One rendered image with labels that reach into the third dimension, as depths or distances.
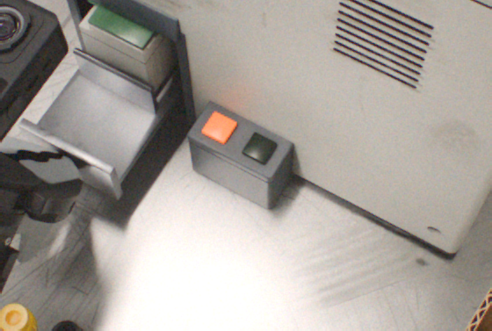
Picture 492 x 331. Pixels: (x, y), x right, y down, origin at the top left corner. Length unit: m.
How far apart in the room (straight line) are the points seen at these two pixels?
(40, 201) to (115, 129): 0.14
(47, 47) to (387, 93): 0.17
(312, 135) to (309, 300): 0.11
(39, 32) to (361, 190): 0.23
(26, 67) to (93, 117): 0.17
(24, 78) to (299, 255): 0.24
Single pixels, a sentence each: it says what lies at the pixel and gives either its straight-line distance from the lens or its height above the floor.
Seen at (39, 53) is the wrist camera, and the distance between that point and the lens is 0.47.
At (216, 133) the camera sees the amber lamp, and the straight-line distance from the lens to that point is 0.60.
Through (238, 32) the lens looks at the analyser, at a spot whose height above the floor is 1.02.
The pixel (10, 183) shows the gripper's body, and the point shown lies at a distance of 0.48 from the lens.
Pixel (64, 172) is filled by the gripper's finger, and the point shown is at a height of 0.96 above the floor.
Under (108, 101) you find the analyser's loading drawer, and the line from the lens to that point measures 0.63.
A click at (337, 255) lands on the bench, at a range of 0.62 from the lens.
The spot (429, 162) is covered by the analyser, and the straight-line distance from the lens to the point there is 0.54.
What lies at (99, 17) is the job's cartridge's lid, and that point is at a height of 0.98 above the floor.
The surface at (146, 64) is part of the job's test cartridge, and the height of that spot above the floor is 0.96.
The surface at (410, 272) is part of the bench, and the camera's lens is 0.63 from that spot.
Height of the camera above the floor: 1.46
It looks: 64 degrees down
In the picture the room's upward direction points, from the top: 2 degrees counter-clockwise
